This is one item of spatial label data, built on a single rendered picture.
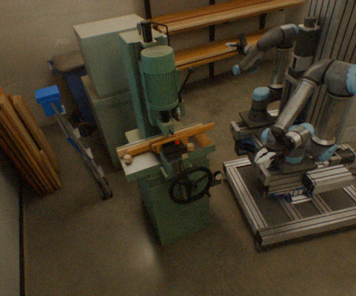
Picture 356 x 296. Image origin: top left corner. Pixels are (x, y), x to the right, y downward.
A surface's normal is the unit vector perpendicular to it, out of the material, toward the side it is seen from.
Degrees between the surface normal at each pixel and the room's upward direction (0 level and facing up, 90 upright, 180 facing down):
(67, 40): 90
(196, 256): 0
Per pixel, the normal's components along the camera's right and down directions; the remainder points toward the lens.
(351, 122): 0.20, 0.61
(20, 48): 0.44, 0.55
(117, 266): -0.07, -0.77
